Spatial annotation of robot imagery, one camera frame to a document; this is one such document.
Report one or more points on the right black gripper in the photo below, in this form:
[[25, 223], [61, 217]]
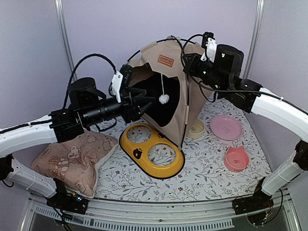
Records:
[[191, 64]]

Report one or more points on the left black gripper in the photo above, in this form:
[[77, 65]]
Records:
[[134, 112]]

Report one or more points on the beige fabric pet tent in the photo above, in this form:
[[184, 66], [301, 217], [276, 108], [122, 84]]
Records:
[[164, 59]]

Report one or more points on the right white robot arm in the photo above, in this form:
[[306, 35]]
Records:
[[252, 97]]

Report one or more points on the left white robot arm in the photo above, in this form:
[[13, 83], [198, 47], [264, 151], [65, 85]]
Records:
[[24, 136]]

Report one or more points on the brown patterned pet cushion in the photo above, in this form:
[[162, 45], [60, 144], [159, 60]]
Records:
[[76, 162]]

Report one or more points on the white pompom toy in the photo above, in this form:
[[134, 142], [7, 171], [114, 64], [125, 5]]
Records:
[[163, 98]]

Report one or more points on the yellow double bowl holder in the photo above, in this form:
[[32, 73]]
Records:
[[151, 151]]

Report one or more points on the pink flat plate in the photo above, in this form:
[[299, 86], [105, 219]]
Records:
[[226, 127]]

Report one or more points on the cream small bowl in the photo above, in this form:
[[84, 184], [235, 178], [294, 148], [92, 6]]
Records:
[[196, 130]]

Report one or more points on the pink cat-ear bowl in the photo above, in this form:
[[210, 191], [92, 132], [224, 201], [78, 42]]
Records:
[[236, 159]]

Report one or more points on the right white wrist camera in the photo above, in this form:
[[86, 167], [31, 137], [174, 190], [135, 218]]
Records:
[[209, 44]]

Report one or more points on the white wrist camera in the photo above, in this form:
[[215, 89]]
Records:
[[209, 44], [120, 80]]

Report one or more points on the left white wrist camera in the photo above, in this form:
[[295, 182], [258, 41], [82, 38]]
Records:
[[120, 80]]

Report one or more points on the right aluminium frame post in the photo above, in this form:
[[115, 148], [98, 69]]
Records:
[[254, 38]]

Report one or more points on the aluminium frame post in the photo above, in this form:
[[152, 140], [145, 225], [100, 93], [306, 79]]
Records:
[[254, 38], [63, 31]]

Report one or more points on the front aluminium table rail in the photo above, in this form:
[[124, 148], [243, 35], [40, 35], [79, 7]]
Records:
[[112, 215]]

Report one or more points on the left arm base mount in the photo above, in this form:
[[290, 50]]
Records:
[[67, 201]]

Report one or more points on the left aluminium frame post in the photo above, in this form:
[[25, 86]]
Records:
[[63, 31]]

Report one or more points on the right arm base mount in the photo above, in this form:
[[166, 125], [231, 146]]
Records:
[[257, 201]]

